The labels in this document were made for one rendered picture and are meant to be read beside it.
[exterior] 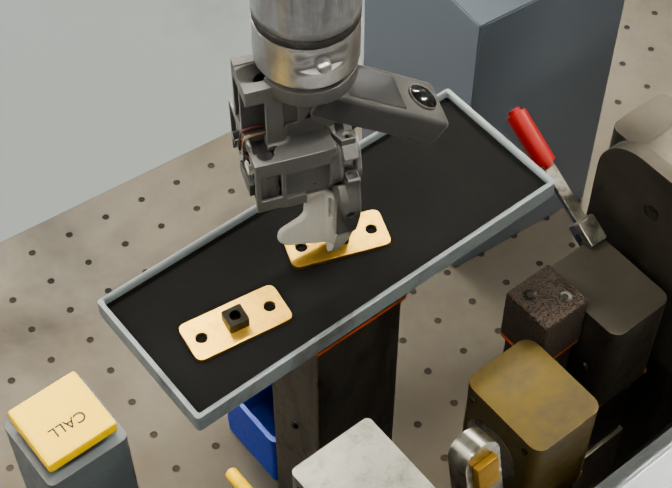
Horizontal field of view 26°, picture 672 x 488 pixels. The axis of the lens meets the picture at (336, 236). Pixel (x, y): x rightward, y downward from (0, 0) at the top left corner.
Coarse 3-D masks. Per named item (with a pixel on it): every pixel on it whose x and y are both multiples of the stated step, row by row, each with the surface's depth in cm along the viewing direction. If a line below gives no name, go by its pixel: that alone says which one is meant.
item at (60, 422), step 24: (72, 384) 110; (24, 408) 109; (48, 408) 109; (72, 408) 109; (96, 408) 109; (24, 432) 108; (48, 432) 108; (72, 432) 108; (96, 432) 108; (48, 456) 107; (72, 456) 107
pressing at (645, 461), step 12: (660, 432) 126; (648, 444) 125; (660, 444) 125; (636, 456) 124; (648, 456) 124; (660, 456) 125; (624, 468) 124; (636, 468) 124; (648, 468) 124; (660, 468) 124; (600, 480) 123; (612, 480) 123; (624, 480) 123; (636, 480) 123; (648, 480) 123; (660, 480) 123
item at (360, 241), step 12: (360, 216) 120; (372, 216) 120; (360, 228) 119; (384, 228) 119; (348, 240) 118; (360, 240) 118; (372, 240) 118; (384, 240) 118; (288, 252) 118; (300, 252) 118; (312, 252) 118; (324, 252) 118; (336, 252) 118; (348, 252) 118; (360, 252) 118; (300, 264) 117; (312, 264) 117
